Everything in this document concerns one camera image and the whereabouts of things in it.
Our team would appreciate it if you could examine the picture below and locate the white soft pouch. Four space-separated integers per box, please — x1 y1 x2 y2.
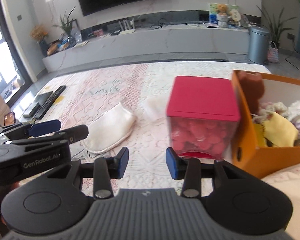
83 103 137 154

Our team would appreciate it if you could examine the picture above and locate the yellow soft cloth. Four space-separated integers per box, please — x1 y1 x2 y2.
251 112 298 147

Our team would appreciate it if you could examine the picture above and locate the brown plush bunny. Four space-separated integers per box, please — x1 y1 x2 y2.
238 71 265 114

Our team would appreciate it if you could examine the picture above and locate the pink white crochet bag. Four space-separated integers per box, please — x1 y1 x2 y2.
258 102 288 117

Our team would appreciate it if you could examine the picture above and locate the black tablet device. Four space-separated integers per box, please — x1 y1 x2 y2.
23 92 53 118

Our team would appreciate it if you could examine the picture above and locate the black remote control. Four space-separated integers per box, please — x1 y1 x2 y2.
35 86 66 120

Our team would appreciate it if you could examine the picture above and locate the pink patterned table cloth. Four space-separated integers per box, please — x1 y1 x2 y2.
13 61 267 192

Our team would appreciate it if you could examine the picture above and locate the red lidded clear container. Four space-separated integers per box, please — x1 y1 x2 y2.
166 76 241 160

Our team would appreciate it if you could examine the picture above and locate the orange cardboard box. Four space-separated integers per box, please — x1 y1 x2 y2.
231 70 300 178

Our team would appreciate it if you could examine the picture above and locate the white marble tv console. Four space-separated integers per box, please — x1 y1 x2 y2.
43 25 250 72

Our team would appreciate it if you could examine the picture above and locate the green plant in vase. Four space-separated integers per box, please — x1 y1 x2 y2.
53 7 76 48

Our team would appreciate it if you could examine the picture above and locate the yellow dried flower vase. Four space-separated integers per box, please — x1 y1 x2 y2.
30 25 48 57

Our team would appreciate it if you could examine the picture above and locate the floral patterned pillow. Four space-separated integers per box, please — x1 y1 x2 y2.
262 164 300 239

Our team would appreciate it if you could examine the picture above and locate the white wifi router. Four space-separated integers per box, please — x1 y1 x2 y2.
119 19 135 35

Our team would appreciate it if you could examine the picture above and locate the grey metal trash bin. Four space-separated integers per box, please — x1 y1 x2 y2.
248 26 270 64

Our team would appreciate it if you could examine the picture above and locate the pink woven handbag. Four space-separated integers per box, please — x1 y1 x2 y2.
267 41 279 63

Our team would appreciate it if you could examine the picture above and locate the teddy bear on stand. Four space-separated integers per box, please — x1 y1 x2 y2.
216 4 229 28

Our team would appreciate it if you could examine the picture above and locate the round paper fan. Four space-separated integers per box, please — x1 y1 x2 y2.
228 9 242 27

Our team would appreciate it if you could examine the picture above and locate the potted long leaf plant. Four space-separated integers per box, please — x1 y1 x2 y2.
257 6 296 48

